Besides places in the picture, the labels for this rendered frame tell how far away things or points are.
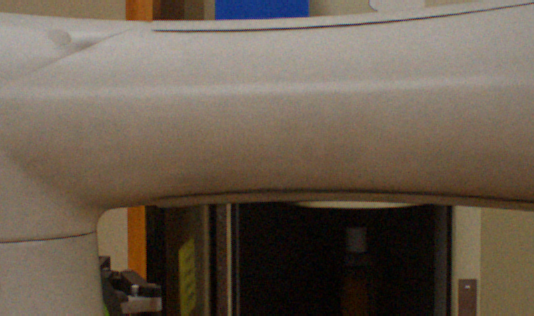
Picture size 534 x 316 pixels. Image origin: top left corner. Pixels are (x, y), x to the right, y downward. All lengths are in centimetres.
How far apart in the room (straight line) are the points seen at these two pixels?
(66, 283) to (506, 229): 134
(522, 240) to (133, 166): 135
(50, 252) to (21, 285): 2
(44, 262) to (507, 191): 22
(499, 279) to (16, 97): 138
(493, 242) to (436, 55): 132
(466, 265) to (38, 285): 90
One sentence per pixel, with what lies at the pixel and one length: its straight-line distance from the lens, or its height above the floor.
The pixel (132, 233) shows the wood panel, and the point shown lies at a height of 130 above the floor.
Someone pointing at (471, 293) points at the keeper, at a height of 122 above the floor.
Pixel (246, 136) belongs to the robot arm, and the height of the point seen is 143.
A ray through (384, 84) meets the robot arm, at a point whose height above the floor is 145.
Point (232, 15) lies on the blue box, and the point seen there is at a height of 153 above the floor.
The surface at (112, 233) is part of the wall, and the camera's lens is 187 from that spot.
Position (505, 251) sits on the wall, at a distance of 189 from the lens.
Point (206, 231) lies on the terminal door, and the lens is 135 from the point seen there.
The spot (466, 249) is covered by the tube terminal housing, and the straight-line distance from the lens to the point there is 144.
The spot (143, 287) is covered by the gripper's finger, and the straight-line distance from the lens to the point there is 86.
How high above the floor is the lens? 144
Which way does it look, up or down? 3 degrees down
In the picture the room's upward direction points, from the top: straight up
